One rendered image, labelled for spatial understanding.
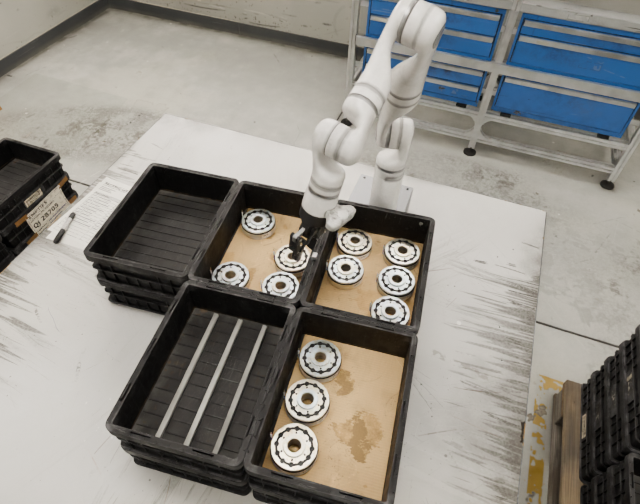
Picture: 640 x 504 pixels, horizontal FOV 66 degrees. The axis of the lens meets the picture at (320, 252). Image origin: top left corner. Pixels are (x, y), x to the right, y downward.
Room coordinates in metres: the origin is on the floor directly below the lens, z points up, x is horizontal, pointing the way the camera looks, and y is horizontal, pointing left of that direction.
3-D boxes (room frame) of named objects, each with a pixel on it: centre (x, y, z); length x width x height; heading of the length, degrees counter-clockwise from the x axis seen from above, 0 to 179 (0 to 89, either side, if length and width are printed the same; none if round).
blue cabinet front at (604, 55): (2.43, -1.31, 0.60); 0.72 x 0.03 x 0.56; 71
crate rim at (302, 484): (0.46, -0.05, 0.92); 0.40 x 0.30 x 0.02; 167
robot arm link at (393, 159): (1.20, -0.21, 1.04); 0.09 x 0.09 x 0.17; 85
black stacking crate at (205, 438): (0.52, 0.24, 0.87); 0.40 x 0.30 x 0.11; 167
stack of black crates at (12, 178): (1.50, 1.33, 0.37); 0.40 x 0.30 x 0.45; 161
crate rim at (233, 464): (0.52, 0.24, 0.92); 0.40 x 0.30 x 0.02; 167
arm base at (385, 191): (1.20, -0.21, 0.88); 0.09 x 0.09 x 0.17; 74
